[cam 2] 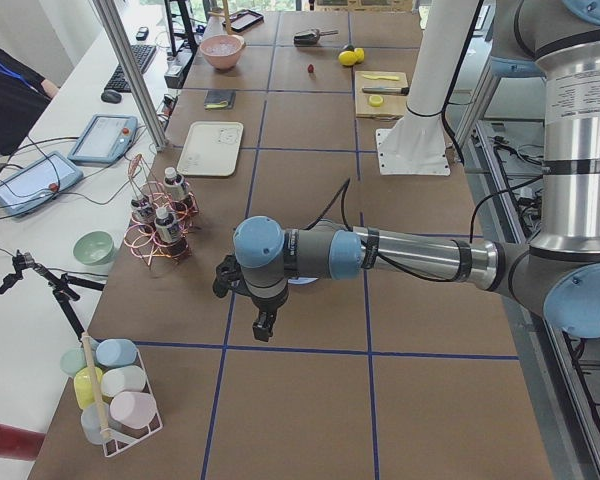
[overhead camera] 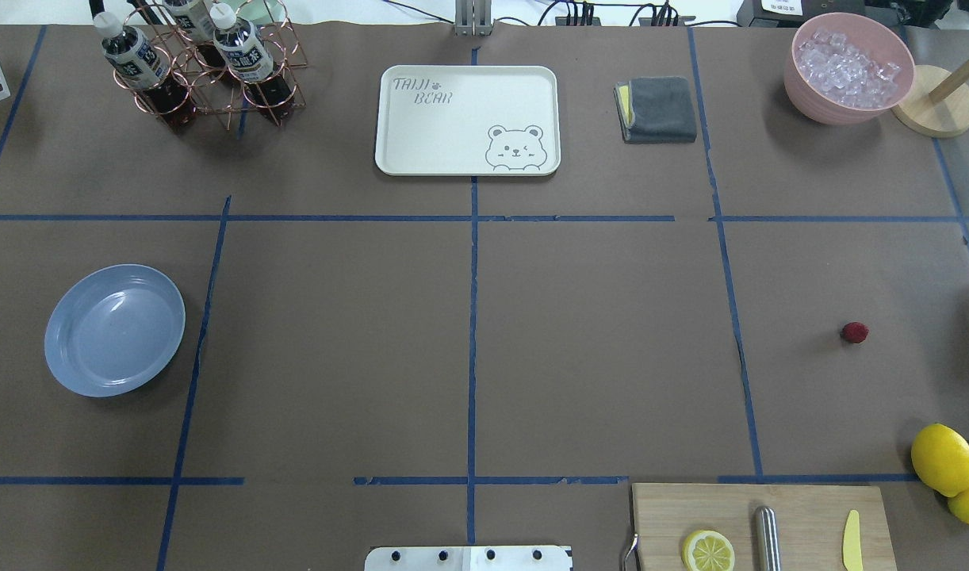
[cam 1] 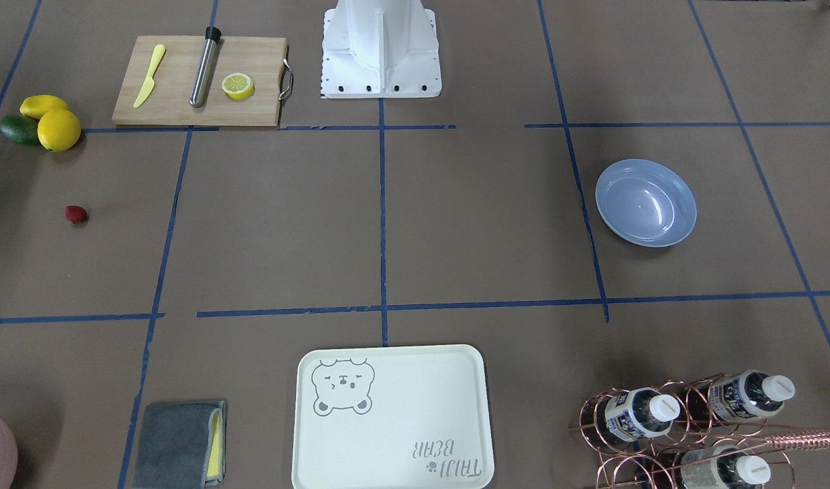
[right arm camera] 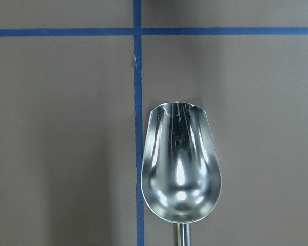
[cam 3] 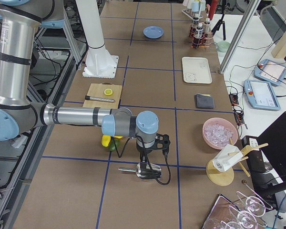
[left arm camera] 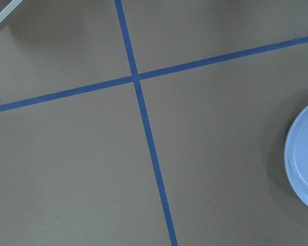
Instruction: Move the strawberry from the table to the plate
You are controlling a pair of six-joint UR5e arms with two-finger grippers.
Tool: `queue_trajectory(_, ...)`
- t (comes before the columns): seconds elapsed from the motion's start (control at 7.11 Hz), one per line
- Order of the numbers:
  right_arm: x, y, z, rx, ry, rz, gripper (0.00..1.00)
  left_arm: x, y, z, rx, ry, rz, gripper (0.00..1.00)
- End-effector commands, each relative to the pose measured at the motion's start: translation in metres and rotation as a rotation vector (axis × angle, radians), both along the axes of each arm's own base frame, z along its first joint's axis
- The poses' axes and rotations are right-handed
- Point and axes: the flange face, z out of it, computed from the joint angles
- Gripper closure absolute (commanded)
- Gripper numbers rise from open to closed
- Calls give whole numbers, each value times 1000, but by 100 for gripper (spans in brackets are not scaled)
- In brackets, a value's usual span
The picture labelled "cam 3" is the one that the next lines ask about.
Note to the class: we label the green lime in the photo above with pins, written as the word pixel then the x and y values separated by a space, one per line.
pixel 114 144

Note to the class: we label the cream serving tray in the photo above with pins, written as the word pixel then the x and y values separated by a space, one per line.
pixel 196 70

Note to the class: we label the wooden cup stand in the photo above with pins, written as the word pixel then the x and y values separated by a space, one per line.
pixel 227 177

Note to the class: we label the metal ice scoop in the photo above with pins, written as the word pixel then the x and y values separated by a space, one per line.
pixel 146 173

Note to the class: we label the black camera tripod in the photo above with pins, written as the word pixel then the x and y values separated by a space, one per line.
pixel 221 22

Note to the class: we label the pink bowl with ice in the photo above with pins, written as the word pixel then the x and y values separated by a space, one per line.
pixel 218 132

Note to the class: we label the dark sauce bottle front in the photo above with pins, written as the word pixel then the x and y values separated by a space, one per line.
pixel 198 35

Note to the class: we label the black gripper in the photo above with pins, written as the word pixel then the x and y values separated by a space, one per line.
pixel 143 152

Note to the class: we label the wine glass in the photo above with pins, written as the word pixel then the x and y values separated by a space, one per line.
pixel 252 204
pixel 244 218

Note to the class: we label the dark sauce bottle middle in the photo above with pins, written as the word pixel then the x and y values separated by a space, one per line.
pixel 206 25

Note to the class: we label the black glass tray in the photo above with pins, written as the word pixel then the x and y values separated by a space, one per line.
pixel 219 216

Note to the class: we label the blue teach pendant near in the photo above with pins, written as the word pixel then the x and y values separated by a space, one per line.
pixel 260 95

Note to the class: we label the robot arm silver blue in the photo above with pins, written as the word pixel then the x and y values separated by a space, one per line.
pixel 20 19

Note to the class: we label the red bottle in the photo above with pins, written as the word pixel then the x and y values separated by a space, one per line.
pixel 212 10

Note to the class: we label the lemon half slice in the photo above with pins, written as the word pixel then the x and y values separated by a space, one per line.
pixel 108 92

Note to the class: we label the blue teach pendant far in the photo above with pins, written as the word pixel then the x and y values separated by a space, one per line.
pixel 268 70

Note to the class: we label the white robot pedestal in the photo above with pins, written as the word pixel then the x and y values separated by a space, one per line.
pixel 99 62

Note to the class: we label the white paper cup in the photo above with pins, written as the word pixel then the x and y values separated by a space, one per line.
pixel 227 157

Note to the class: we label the black monitor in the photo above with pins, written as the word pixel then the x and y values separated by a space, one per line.
pixel 275 152

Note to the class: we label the black handled knife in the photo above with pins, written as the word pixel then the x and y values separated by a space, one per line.
pixel 99 99

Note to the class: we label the mint green bowl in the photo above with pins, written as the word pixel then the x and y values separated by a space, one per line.
pixel 223 46

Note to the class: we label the blue teach pendant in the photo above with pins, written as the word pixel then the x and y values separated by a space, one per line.
pixel 268 70
pixel 260 95

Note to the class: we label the grey folded cloth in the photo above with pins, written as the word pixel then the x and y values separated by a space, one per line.
pixel 204 101

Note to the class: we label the yellow lemon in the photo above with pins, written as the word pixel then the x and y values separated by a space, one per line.
pixel 106 140

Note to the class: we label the white wire cup rack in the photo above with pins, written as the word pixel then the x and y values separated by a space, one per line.
pixel 194 8

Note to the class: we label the aluminium frame post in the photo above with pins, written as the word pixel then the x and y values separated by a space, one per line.
pixel 248 14

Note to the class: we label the copper wire bottle rack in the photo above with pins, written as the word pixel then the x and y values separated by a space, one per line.
pixel 207 39

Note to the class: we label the blue plate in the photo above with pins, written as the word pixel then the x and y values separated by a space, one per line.
pixel 153 32

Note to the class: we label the dark sauce bottle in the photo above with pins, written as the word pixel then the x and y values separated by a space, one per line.
pixel 206 25
pixel 198 35
pixel 195 23

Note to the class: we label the dark sauce bottle back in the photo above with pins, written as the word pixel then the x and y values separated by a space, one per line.
pixel 195 23

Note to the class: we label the wooden cutting board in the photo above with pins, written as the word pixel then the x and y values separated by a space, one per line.
pixel 98 90

